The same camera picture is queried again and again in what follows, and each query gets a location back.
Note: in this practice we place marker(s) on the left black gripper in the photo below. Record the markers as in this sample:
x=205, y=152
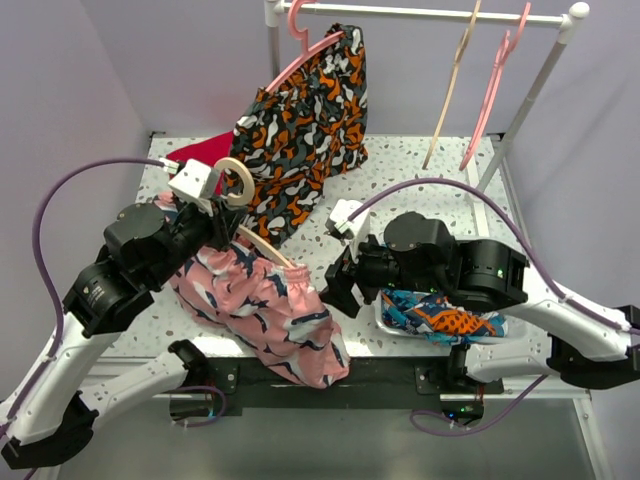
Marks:
x=224, y=222

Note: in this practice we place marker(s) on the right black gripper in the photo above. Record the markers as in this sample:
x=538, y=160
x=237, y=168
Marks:
x=341, y=274

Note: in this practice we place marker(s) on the pink navy patterned shorts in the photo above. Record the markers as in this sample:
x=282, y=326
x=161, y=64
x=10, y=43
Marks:
x=273, y=310

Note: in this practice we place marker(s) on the beige wooden hanger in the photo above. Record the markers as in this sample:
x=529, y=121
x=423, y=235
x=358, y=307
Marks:
x=459, y=54
x=234, y=166

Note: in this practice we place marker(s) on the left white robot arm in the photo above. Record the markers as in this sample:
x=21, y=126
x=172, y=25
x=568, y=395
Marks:
x=52, y=416

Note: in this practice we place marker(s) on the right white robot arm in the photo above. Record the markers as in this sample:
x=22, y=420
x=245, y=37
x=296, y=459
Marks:
x=485, y=301

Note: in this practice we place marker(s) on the blue orange patterned shorts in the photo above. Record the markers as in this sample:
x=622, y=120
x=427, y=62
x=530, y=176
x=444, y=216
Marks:
x=420, y=312

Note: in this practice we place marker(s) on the orange black camo shorts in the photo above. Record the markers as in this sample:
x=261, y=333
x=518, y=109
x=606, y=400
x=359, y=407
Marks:
x=309, y=129

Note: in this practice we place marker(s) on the right pink hanger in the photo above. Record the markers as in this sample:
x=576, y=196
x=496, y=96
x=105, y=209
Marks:
x=506, y=47

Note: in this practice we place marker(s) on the pink hanger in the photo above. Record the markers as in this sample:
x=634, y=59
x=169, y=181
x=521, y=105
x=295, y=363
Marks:
x=506, y=47
x=272, y=11

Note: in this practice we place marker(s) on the left pink hanger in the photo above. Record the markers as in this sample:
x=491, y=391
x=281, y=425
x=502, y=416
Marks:
x=272, y=11

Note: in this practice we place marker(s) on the red folded cloth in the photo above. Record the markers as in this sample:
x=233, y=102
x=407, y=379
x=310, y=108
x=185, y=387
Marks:
x=209, y=151

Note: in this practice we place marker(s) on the white plastic basket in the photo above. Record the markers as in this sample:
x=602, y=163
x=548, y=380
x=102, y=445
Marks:
x=513, y=328

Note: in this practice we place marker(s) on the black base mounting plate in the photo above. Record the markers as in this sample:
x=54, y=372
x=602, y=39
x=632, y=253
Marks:
x=373, y=383

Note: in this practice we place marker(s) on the white clothes rack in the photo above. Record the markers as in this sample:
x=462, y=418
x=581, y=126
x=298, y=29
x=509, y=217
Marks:
x=566, y=24

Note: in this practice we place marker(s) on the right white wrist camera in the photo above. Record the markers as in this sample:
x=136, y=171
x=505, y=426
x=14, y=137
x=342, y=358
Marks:
x=350, y=220

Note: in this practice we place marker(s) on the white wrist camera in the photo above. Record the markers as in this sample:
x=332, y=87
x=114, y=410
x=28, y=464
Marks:
x=350, y=220
x=196, y=184

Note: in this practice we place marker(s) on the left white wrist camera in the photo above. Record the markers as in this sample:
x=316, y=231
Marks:
x=196, y=184

